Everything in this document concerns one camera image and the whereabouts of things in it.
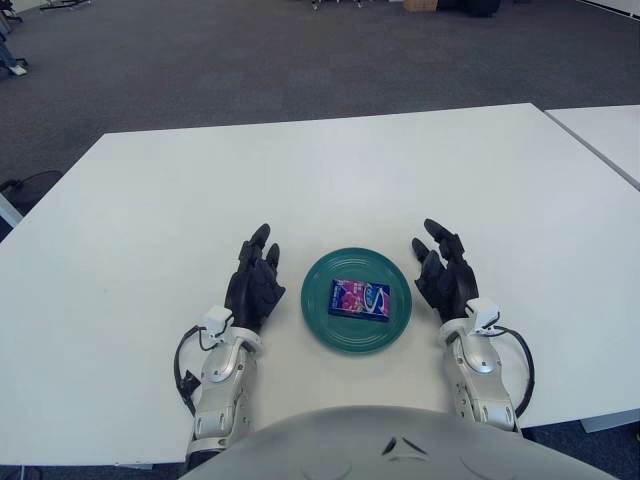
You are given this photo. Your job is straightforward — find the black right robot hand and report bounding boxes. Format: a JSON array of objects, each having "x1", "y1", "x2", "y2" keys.
[{"x1": 411, "y1": 217, "x2": 480, "y2": 326}]

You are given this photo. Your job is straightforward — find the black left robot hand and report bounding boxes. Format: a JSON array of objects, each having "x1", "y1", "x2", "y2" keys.
[{"x1": 223, "y1": 223, "x2": 288, "y2": 335}]

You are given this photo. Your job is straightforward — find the blue pink gum pack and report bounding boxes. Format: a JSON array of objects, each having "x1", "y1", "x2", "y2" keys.
[{"x1": 327, "y1": 277, "x2": 392, "y2": 324}]

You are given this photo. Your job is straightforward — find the green round plate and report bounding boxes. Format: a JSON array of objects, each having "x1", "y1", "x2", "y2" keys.
[{"x1": 300, "y1": 246, "x2": 414, "y2": 356}]

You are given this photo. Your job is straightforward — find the grey robot torso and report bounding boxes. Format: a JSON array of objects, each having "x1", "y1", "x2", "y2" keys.
[{"x1": 179, "y1": 405, "x2": 606, "y2": 480}]

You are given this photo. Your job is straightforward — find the white neighbouring table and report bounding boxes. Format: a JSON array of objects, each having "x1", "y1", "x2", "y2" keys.
[{"x1": 543, "y1": 104, "x2": 640, "y2": 191}]

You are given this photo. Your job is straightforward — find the grey table leg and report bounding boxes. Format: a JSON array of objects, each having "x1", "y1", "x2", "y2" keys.
[{"x1": 0, "y1": 192, "x2": 24, "y2": 229}]

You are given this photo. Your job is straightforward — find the black upholstered furniture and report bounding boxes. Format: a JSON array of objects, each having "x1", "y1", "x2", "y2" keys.
[{"x1": 438, "y1": 0, "x2": 503, "y2": 17}]

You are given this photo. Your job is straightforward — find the person leg with white shoe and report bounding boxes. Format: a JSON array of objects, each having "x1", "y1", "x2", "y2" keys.
[{"x1": 0, "y1": 24, "x2": 30, "y2": 76}]

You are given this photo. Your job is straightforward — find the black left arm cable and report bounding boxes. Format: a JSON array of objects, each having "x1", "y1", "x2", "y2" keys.
[{"x1": 173, "y1": 324, "x2": 224, "y2": 416}]

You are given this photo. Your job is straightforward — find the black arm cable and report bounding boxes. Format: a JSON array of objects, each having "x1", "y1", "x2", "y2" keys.
[
  {"x1": 492, "y1": 325, "x2": 536, "y2": 419},
  {"x1": 173, "y1": 324, "x2": 224, "y2": 416}
]

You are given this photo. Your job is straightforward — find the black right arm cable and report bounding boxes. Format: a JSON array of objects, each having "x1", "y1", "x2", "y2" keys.
[{"x1": 492, "y1": 325, "x2": 536, "y2": 419}]

